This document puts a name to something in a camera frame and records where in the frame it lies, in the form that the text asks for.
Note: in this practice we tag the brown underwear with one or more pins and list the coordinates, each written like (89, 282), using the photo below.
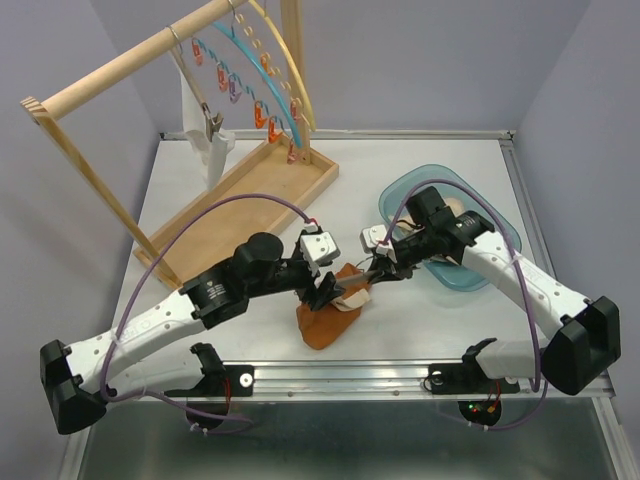
(319, 329)

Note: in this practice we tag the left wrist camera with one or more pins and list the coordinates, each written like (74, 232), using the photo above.
(318, 247)

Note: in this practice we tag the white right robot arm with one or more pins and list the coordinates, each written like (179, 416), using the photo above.
(573, 338)

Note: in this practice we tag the blue plastic tub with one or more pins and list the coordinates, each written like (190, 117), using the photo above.
(453, 188)

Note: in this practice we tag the beige underwear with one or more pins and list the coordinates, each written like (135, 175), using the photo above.
(435, 219)

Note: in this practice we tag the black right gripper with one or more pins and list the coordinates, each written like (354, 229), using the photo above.
(387, 270)

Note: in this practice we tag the aluminium mounting rail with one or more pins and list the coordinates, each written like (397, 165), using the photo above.
(345, 378)

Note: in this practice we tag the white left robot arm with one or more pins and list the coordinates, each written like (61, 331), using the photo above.
(82, 379)

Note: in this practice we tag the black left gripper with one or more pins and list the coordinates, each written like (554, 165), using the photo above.
(326, 290)

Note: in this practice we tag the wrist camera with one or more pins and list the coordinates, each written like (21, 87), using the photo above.
(376, 240)
(318, 247)

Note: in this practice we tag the wooden clothes rack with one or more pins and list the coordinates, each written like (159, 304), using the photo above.
(198, 227)

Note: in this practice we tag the white underwear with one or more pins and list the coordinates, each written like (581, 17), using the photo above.
(213, 156)

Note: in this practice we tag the wooden clamp hanger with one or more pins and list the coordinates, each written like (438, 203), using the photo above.
(197, 120)
(370, 276)

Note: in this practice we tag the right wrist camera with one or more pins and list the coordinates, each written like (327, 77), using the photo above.
(376, 240)

